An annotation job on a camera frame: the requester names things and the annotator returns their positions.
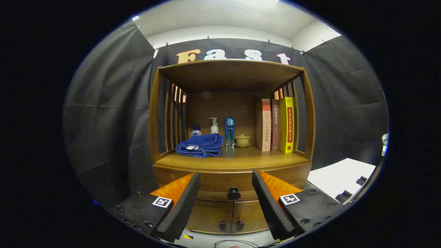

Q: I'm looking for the black cable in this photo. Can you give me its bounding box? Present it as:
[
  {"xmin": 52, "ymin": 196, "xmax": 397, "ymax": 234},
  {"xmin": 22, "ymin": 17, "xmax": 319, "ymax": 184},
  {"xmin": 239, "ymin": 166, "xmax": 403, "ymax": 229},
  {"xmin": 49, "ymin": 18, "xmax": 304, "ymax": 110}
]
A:
[{"xmin": 214, "ymin": 239, "xmax": 276, "ymax": 248}]

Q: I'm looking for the white table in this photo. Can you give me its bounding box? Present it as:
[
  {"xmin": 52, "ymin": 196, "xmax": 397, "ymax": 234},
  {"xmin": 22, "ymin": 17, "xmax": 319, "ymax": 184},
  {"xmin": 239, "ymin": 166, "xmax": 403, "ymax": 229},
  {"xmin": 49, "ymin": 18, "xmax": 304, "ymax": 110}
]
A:
[{"xmin": 307, "ymin": 158, "xmax": 377, "ymax": 204}]

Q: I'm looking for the yellow book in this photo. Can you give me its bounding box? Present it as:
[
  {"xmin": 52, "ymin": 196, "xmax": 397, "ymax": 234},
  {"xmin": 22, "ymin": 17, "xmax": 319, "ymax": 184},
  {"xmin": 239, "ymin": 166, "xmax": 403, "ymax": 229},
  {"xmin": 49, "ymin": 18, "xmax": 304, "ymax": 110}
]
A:
[{"xmin": 279, "ymin": 97, "xmax": 295, "ymax": 154}]

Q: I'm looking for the wooden cabinet door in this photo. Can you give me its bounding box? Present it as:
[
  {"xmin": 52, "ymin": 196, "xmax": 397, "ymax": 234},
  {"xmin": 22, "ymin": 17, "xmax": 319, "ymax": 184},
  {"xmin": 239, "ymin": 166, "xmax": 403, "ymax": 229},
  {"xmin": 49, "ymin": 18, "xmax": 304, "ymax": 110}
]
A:
[
  {"xmin": 231, "ymin": 200, "xmax": 270, "ymax": 235},
  {"xmin": 186, "ymin": 200, "xmax": 234, "ymax": 235}
]

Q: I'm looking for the blue folded towel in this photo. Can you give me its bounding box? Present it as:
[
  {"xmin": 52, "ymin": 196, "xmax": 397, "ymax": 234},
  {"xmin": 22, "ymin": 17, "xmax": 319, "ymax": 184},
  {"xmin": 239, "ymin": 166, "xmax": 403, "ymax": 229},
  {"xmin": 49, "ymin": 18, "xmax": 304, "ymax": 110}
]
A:
[{"xmin": 175, "ymin": 133, "xmax": 224, "ymax": 158}]

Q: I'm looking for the wooden countertop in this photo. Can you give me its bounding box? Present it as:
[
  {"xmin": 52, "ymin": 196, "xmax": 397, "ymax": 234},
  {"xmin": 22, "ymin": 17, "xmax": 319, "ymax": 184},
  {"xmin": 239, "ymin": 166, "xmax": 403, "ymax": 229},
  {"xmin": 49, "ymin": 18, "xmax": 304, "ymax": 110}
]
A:
[{"xmin": 155, "ymin": 145, "xmax": 310, "ymax": 172}]

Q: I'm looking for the wooden drawer with black knob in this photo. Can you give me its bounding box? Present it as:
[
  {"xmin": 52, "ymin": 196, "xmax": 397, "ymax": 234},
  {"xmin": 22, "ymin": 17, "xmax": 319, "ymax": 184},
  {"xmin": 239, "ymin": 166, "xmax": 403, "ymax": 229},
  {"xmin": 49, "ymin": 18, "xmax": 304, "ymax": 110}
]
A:
[{"xmin": 153, "ymin": 162, "xmax": 313, "ymax": 202}]

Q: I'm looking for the wooden cabinet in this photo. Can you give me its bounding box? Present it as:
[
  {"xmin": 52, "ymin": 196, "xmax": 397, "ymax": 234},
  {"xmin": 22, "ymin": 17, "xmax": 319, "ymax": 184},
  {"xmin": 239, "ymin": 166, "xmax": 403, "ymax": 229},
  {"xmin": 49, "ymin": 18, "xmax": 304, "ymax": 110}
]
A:
[{"xmin": 149, "ymin": 59, "xmax": 316, "ymax": 235}]

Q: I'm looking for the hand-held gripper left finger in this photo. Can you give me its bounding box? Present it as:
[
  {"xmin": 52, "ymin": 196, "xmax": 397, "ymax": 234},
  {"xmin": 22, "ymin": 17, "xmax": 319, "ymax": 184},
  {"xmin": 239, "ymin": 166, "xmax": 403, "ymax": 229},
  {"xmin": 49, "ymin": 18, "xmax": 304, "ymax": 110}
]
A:
[{"xmin": 110, "ymin": 172, "xmax": 201, "ymax": 243}]

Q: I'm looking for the brown book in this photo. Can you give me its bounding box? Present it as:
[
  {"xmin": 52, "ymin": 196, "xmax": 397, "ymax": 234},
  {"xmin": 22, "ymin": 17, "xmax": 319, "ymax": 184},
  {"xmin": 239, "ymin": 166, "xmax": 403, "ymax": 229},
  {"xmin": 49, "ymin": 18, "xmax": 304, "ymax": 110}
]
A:
[{"xmin": 270, "ymin": 99, "xmax": 281, "ymax": 151}]

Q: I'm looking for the blue glass bottle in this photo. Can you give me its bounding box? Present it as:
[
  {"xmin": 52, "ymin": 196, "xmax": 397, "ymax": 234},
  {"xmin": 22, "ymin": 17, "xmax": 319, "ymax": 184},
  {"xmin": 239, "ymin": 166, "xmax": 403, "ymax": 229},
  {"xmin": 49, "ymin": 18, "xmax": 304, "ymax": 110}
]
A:
[{"xmin": 225, "ymin": 117, "xmax": 235, "ymax": 149}]

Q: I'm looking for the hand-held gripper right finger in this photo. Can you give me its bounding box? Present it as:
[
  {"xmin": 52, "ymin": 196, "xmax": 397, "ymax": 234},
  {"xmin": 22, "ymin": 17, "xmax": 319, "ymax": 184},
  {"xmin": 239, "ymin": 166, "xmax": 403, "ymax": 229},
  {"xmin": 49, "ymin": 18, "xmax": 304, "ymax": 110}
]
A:
[{"xmin": 252, "ymin": 169, "xmax": 345, "ymax": 241}]

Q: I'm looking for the beige book with orange band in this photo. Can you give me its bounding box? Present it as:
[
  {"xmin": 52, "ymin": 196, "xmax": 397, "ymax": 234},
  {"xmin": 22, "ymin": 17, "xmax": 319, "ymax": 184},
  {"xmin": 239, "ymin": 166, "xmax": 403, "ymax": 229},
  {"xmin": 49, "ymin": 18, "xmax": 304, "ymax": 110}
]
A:
[{"xmin": 256, "ymin": 99, "xmax": 272, "ymax": 152}]

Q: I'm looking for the yellow lidded teacup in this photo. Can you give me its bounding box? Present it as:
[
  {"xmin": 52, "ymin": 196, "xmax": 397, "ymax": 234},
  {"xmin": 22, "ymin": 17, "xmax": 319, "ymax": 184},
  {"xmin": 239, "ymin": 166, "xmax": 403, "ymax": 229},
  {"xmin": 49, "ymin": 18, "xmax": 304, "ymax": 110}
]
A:
[{"xmin": 235, "ymin": 134, "xmax": 251, "ymax": 148}]

